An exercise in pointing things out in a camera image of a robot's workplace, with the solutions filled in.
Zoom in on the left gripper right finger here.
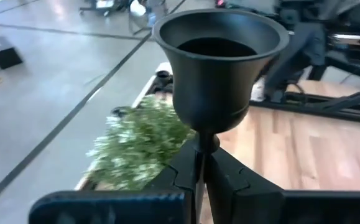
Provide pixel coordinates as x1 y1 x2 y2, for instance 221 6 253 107
205 146 284 224

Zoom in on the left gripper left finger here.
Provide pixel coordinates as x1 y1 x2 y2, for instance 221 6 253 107
144 139 200 224

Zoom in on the black metal candlestick holder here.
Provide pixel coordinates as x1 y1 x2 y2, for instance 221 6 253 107
155 70 173 86
152 8 291 224

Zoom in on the green potted plant black pot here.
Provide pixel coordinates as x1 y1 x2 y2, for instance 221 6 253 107
85 95 196 191

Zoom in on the black box on floor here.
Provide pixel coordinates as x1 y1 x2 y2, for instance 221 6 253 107
0 35 24 70

